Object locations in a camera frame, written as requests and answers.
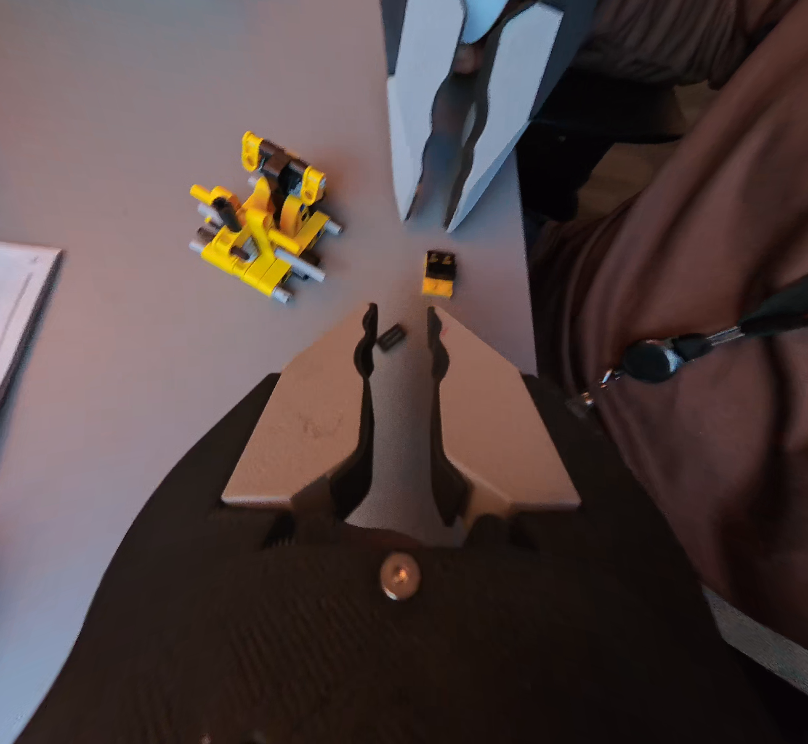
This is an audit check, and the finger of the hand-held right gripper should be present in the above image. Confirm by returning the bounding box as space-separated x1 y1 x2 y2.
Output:
386 0 471 225
444 0 564 235

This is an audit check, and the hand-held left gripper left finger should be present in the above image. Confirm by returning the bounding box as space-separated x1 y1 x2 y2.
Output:
221 302 380 522

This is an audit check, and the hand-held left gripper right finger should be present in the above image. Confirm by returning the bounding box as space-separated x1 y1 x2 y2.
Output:
426 306 582 528

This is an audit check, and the yellow black lego brick assembly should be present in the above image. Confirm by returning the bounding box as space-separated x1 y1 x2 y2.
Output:
422 249 460 298

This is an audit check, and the yellow lego vehicle model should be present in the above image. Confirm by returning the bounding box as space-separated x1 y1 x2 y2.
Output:
188 130 345 306

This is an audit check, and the lego instruction booklet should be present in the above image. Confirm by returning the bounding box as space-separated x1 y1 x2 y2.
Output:
0 242 64 407

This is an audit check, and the black office chair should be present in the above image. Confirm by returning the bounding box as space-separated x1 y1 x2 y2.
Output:
518 71 686 221

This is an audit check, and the black badge reel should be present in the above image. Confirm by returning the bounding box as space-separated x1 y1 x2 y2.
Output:
600 332 717 386

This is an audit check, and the person's brown shirt torso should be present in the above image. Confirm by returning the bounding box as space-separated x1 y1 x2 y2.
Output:
529 0 808 650

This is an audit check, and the black lanyard strap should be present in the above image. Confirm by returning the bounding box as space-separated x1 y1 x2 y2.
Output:
713 277 808 341

